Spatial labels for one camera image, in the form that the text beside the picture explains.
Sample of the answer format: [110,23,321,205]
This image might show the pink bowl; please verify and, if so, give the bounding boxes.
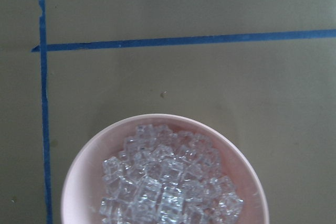
[60,114,270,223]

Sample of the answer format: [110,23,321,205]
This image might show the ice cubes pile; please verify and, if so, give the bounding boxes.
[99,124,244,223]

